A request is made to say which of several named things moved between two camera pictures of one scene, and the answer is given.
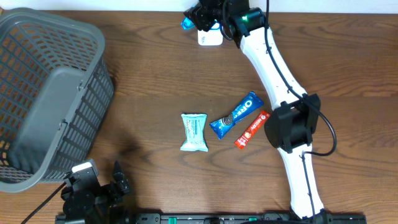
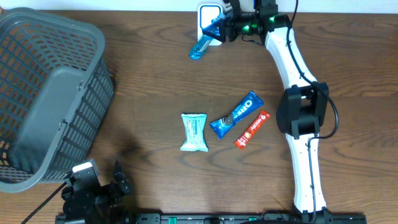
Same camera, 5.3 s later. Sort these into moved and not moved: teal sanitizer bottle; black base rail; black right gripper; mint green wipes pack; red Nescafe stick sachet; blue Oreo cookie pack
Moved: teal sanitizer bottle; black right gripper
Not moved: mint green wipes pack; black base rail; red Nescafe stick sachet; blue Oreo cookie pack
